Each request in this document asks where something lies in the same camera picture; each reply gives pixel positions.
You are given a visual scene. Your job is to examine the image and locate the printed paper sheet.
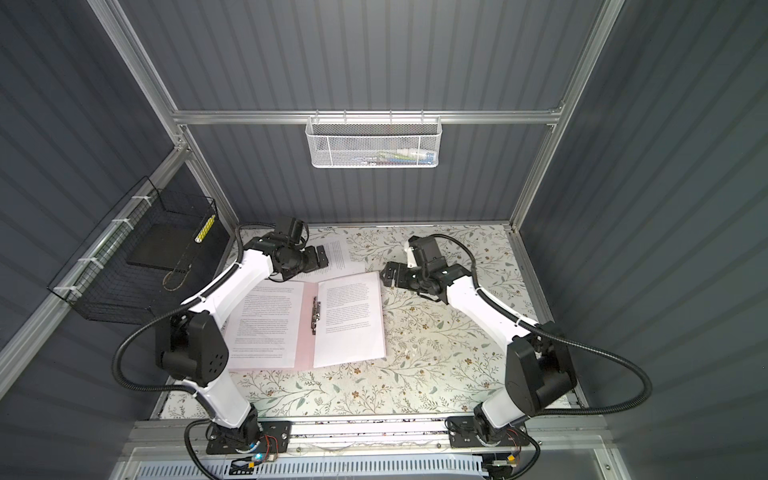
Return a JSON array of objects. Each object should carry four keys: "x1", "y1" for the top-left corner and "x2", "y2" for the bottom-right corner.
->
[
  {"x1": 296, "y1": 235, "x2": 366, "y2": 283},
  {"x1": 225, "y1": 281, "x2": 305, "y2": 371}
]

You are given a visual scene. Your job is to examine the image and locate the black corrugated cable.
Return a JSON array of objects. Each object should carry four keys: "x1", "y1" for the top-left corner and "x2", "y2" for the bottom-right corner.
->
[
  {"x1": 110, "y1": 223, "x2": 277, "y2": 480},
  {"x1": 431, "y1": 232, "x2": 653, "y2": 416}
]

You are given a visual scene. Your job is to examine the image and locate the pink file folder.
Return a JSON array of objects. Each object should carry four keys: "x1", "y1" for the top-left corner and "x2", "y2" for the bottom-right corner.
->
[{"x1": 223, "y1": 270, "x2": 388, "y2": 373}]

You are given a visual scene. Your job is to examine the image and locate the black wire basket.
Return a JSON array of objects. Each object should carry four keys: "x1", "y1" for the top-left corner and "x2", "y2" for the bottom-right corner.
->
[{"x1": 48, "y1": 178, "x2": 229, "y2": 325}]

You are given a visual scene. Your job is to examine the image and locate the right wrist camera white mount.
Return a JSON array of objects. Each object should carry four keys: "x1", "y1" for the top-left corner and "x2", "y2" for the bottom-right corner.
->
[{"x1": 405, "y1": 236, "x2": 447, "y2": 272}]

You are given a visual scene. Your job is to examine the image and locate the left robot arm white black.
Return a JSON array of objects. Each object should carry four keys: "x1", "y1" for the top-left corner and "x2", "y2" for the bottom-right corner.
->
[{"x1": 155, "y1": 238, "x2": 329, "y2": 431}]

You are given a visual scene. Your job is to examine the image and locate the black corrugated cable left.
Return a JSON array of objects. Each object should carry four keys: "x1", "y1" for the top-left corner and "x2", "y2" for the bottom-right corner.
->
[{"x1": 110, "y1": 223, "x2": 277, "y2": 480}]

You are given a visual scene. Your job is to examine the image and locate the markers in white basket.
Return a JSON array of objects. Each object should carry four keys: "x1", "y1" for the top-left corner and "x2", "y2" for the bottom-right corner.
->
[{"x1": 351, "y1": 148, "x2": 438, "y2": 167}]

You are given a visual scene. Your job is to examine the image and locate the printed paper sheets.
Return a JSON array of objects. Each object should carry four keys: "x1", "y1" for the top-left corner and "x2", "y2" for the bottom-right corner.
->
[{"x1": 313, "y1": 272, "x2": 386, "y2": 368}]

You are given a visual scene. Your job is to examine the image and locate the printed paper sheet back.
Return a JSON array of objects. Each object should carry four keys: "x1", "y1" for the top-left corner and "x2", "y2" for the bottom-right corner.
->
[{"x1": 296, "y1": 235, "x2": 366, "y2": 283}]

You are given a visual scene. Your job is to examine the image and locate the yellow marker in basket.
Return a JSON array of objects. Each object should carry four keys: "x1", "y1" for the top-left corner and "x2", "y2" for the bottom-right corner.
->
[{"x1": 194, "y1": 214, "x2": 217, "y2": 244}]

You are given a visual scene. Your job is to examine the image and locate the black corrugated cable right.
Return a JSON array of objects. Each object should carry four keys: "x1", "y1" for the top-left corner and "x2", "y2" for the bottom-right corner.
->
[{"x1": 431, "y1": 232, "x2": 653, "y2": 416}]

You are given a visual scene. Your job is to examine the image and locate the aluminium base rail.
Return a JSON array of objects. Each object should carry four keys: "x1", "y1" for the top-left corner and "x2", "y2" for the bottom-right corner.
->
[{"x1": 119, "y1": 413, "x2": 625, "y2": 480}]

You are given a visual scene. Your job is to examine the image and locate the white wire mesh basket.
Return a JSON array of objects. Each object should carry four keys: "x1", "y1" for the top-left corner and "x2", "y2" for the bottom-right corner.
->
[{"x1": 305, "y1": 118, "x2": 443, "y2": 169}]

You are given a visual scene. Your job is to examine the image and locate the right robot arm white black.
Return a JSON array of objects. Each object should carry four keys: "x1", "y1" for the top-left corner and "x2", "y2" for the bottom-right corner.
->
[{"x1": 380, "y1": 262, "x2": 577, "y2": 442}]

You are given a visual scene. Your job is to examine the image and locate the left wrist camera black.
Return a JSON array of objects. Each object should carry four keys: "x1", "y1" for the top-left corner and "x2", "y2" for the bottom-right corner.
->
[{"x1": 273, "y1": 216, "x2": 309, "y2": 248}]

